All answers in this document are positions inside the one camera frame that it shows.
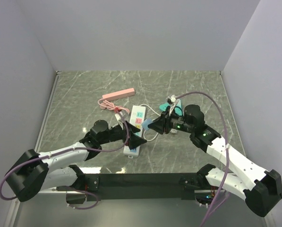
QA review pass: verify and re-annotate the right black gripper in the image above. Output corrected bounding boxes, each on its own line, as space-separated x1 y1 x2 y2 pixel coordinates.
148 105 194 134

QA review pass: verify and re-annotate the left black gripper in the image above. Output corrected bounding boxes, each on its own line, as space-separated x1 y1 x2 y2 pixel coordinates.
99 120 147 149

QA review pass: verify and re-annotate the blue charger plug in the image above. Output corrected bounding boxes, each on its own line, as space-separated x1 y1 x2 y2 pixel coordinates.
141 118 153 131

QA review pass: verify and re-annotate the white multicolour power strip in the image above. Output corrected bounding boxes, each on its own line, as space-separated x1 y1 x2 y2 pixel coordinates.
123 105 146 158

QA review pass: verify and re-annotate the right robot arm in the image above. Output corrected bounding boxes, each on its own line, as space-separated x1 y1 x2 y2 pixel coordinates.
148 105 282 217

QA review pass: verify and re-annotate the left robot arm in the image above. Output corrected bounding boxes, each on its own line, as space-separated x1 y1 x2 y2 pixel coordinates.
3 120 147 202

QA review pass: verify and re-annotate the teal triangular socket adapter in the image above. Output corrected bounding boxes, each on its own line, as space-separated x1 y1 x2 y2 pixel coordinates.
159 99 183 116

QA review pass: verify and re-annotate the pink power strip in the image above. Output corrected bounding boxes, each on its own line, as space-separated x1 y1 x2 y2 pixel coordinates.
102 88 135 101

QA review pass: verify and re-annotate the black base bar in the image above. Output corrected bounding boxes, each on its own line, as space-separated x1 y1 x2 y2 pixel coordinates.
85 173 200 200

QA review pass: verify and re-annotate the white power strip cable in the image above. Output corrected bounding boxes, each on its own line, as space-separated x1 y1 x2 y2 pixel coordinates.
140 103 179 142

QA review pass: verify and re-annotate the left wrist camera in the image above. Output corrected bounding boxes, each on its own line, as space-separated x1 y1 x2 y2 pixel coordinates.
114 107 127 122

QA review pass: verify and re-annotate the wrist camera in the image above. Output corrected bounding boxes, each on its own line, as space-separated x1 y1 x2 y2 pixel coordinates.
114 107 127 122
166 95 178 105

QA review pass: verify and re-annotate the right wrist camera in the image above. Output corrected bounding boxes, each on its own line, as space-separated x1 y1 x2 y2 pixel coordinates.
166 95 178 105

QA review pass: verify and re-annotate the pink coiled cable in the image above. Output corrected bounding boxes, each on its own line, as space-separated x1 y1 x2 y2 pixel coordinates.
97 98 130 117

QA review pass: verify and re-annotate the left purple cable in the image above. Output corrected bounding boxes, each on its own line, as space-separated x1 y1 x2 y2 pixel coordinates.
0 111 132 201

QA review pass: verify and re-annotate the purple cable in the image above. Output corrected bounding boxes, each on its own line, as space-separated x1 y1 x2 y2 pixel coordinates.
0 111 132 201
176 91 231 227

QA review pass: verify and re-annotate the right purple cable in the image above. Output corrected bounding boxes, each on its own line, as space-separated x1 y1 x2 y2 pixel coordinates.
176 91 231 227

